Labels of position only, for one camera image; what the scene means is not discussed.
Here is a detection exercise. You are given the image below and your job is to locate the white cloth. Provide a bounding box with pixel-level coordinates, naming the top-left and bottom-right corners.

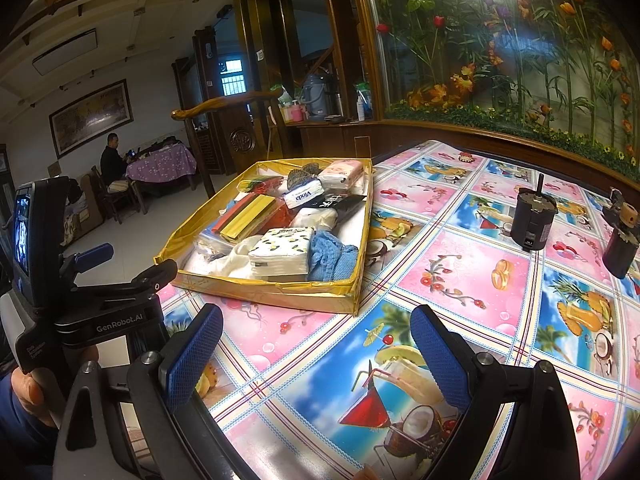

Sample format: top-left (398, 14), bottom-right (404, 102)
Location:
top-left (190, 235), bottom-right (261, 278)

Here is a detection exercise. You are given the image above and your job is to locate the carved wooden chair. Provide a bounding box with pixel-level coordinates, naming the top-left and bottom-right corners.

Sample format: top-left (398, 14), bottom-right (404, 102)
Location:
top-left (170, 89), bottom-right (286, 196)

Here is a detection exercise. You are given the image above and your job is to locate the yellow cardboard box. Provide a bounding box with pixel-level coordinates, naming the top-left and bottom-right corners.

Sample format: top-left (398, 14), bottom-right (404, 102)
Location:
top-left (154, 157), bottom-right (375, 317)

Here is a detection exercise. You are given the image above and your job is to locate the wooden sideboard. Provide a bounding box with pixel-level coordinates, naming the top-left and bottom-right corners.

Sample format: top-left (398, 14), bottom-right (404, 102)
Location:
top-left (295, 117), bottom-right (451, 171)

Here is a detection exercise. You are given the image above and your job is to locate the black motor with tan pulley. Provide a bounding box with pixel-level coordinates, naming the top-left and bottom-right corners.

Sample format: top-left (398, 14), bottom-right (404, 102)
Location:
top-left (601, 187), bottom-right (640, 281)

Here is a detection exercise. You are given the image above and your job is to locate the black snack packet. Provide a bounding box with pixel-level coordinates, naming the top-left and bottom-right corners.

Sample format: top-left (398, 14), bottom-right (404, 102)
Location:
top-left (300, 192), bottom-right (368, 213)

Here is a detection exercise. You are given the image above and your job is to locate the pink rose tissue pack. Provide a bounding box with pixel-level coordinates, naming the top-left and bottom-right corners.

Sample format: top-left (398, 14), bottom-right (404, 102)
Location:
top-left (317, 159), bottom-right (363, 186)

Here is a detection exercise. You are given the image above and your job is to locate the blue white tissue pack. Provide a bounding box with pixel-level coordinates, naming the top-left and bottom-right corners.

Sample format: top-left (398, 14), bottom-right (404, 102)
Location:
top-left (282, 184), bottom-right (323, 209)

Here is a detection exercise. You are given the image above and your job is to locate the table with purple cloth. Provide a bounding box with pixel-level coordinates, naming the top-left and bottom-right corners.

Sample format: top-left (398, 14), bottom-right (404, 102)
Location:
top-left (125, 142), bottom-right (198, 201)

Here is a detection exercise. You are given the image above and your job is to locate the framed wall picture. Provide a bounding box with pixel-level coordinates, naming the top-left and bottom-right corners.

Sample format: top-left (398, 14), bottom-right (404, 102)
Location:
top-left (48, 78), bottom-right (135, 160)

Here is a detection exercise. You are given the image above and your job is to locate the black motor with shaft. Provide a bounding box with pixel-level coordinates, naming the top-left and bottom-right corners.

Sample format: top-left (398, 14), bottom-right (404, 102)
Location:
top-left (510, 174), bottom-right (558, 252)

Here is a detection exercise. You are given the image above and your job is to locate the grey knitted scrubber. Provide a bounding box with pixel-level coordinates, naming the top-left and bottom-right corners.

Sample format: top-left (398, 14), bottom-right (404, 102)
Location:
top-left (286, 162), bottom-right (321, 192)

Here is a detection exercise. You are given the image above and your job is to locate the wooden dining chair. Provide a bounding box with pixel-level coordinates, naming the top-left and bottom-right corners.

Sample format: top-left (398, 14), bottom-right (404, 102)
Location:
top-left (90, 165), bottom-right (146, 223)

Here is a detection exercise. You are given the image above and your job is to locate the ceiling light panel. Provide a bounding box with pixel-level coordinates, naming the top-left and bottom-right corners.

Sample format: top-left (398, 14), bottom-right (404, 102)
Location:
top-left (32, 28), bottom-right (98, 76)

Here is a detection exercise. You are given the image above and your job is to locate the wooden door with window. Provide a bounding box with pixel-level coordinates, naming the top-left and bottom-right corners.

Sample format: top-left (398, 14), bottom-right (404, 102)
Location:
top-left (192, 25), bottom-right (251, 176)

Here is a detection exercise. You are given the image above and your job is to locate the person's left forearm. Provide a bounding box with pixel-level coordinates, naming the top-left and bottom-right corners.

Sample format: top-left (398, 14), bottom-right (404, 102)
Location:
top-left (0, 370), bottom-right (61, 480)

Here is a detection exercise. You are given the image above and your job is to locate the brown sofa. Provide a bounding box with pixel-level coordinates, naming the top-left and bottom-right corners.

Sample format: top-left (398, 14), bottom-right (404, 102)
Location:
top-left (60, 175), bottom-right (106, 246)

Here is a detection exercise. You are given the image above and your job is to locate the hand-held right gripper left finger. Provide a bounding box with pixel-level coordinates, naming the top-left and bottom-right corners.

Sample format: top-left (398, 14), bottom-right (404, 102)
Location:
top-left (52, 302), bottom-right (251, 480)

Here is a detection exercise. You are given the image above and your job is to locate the flower and bamboo wall panel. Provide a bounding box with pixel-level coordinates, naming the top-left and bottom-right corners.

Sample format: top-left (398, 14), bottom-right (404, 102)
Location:
top-left (360, 0), bottom-right (640, 183)

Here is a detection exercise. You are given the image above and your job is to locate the lemon print napkin pack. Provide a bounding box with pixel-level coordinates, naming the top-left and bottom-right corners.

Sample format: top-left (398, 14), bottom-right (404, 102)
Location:
top-left (248, 226), bottom-right (316, 278)

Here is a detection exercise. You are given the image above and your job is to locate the orange yellow cloth pack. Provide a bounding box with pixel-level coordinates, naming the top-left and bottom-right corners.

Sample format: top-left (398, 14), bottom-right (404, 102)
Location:
top-left (212, 192), bottom-right (286, 243)

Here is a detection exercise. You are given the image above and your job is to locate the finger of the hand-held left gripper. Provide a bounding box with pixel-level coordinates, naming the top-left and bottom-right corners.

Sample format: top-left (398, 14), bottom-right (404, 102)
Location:
top-left (75, 259), bottom-right (178, 303)
top-left (59, 242), bottom-right (115, 288)

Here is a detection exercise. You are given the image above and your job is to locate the grey thermos jug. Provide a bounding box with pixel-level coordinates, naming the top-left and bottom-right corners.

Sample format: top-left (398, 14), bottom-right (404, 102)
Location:
top-left (300, 72), bottom-right (333, 121)

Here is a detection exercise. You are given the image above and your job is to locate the person's left hand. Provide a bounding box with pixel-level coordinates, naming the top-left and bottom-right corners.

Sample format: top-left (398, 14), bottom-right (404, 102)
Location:
top-left (10, 345), bottom-right (101, 428)

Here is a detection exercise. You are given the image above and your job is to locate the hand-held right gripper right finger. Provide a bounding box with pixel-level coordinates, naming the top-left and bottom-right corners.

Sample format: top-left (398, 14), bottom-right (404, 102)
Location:
top-left (409, 304), bottom-right (583, 480)

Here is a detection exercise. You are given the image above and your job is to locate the blue knitted cloth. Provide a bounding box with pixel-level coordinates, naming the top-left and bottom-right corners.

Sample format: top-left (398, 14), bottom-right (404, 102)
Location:
top-left (305, 230), bottom-right (361, 283)

